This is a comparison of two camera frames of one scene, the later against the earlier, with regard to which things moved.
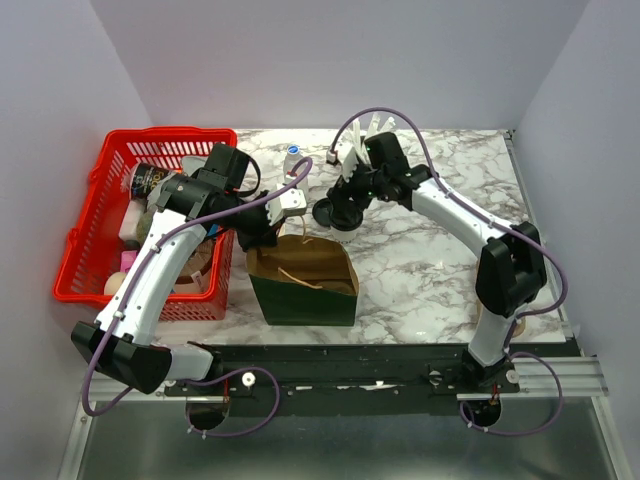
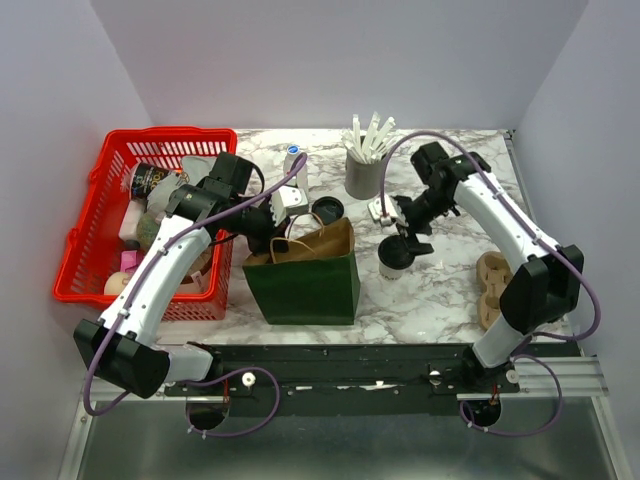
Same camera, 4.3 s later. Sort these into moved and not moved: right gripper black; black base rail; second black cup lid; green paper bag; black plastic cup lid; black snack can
Moved: black plastic cup lid; right gripper black
Not moved: second black cup lid; black snack can; green paper bag; black base rail
